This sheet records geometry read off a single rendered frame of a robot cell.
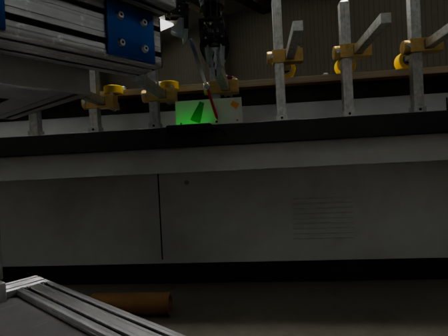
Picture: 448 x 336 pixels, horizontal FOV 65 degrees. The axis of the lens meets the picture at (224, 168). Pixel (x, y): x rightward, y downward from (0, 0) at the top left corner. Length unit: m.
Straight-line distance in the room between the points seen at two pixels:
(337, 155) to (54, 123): 1.29
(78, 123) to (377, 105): 1.35
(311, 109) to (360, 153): 0.32
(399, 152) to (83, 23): 1.19
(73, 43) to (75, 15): 0.04
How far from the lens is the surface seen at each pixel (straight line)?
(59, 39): 0.56
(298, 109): 1.60
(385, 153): 1.46
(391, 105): 1.69
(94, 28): 0.60
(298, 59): 1.41
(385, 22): 1.19
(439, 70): 1.72
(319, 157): 1.40
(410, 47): 1.52
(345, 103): 1.41
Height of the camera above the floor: 0.55
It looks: 1 degrees down
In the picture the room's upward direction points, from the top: 3 degrees counter-clockwise
